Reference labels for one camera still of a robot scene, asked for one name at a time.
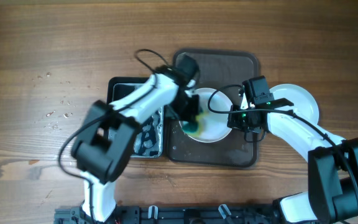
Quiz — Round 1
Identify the green yellow sponge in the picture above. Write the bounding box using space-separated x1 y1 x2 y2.
181 108 208 136

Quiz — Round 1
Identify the white plate with blue stain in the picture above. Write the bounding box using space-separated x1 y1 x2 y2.
180 88 232 143

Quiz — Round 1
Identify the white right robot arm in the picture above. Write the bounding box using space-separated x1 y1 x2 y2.
228 77 358 223

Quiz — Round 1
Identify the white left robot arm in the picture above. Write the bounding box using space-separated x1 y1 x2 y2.
71 56 201 223

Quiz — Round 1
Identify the brown serving tray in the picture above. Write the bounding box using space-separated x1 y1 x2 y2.
165 49 259 169

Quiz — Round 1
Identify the black water basin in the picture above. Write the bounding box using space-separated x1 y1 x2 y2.
107 77 164 159

